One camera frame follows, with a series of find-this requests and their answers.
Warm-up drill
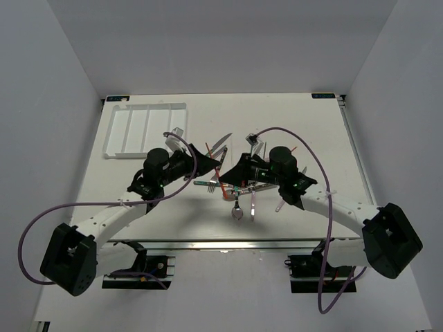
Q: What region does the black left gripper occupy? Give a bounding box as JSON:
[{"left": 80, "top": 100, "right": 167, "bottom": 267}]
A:
[{"left": 159, "top": 144, "right": 220, "bottom": 187}]

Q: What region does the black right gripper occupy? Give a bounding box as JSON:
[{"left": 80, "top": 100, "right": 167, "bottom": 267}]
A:
[{"left": 219, "top": 153, "right": 283, "bottom": 188}]

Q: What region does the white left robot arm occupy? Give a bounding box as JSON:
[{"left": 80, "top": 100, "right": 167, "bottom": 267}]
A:
[{"left": 40, "top": 146, "right": 221, "bottom": 296}]

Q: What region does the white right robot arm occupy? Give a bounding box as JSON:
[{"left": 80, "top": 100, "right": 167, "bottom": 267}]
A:
[{"left": 220, "top": 147, "right": 423, "bottom": 279}]

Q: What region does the white divided utensil tray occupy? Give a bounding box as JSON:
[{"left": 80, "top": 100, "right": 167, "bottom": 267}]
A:
[{"left": 102, "top": 103, "right": 188, "bottom": 159}]

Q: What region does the green handled table knife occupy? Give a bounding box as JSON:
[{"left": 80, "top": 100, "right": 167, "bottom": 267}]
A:
[{"left": 206, "top": 133, "right": 232, "bottom": 156}]

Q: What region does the green handled fork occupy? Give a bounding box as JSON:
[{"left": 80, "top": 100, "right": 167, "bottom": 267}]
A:
[{"left": 193, "top": 181, "right": 223, "bottom": 187}]

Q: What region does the dark handled spoon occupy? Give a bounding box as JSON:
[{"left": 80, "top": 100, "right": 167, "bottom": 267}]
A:
[{"left": 223, "top": 184, "right": 278, "bottom": 201}]

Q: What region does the pink handled spoon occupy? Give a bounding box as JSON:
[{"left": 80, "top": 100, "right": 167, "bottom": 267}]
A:
[{"left": 250, "top": 187, "right": 256, "bottom": 222}]

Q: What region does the green handled spoon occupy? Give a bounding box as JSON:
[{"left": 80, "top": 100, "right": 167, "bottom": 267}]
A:
[{"left": 231, "top": 187, "right": 244, "bottom": 221}]

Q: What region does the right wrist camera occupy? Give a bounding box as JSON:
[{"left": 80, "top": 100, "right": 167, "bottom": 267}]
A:
[{"left": 246, "top": 133, "right": 264, "bottom": 156}]

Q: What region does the pink handled knife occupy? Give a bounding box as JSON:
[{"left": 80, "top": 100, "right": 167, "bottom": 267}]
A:
[{"left": 275, "top": 166, "right": 307, "bottom": 213}]

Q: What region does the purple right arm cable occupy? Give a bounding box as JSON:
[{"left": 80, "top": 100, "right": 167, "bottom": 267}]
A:
[{"left": 255, "top": 127, "right": 368, "bottom": 315}]

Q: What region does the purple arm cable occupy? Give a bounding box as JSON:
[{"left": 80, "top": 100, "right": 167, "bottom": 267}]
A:
[
  {"left": 255, "top": 127, "right": 368, "bottom": 315},
  {"left": 17, "top": 132, "right": 199, "bottom": 286}
]

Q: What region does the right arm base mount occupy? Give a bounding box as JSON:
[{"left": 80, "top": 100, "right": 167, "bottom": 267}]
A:
[{"left": 285, "top": 238, "right": 357, "bottom": 294}]

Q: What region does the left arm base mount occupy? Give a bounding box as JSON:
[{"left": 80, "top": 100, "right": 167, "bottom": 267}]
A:
[{"left": 102, "top": 241, "right": 176, "bottom": 290}]

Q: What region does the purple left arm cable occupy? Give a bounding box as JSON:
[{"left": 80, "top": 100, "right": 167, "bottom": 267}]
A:
[{"left": 17, "top": 132, "right": 199, "bottom": 286}]

